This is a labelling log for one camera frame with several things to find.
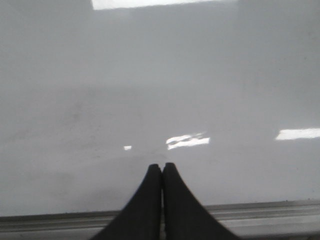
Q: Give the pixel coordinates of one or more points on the white whiteboard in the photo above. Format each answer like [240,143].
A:
[229,91]

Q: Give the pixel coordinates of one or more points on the grey aluminium whiteboard frame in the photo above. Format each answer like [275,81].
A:
[231,215]

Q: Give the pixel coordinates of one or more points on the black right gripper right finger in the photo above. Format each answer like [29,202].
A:
[185,218]

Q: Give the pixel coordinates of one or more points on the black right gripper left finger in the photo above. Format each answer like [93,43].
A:
[140,219]

